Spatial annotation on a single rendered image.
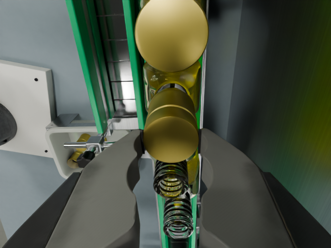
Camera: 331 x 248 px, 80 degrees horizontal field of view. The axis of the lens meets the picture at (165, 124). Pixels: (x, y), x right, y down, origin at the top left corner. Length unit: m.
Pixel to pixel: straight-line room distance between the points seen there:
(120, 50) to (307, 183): 0.34
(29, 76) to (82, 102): 0.14
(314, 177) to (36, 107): 0.61
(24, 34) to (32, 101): 0.17
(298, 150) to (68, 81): 0.53
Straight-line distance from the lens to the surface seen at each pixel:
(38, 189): 0.91
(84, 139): 0.61
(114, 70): 0.41
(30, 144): 0.73
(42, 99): 0.63
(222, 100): 0.57
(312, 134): 0.21
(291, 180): 0.25
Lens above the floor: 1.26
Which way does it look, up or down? 61 degrees down
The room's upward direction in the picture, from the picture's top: 175 degrees counter-clockwise
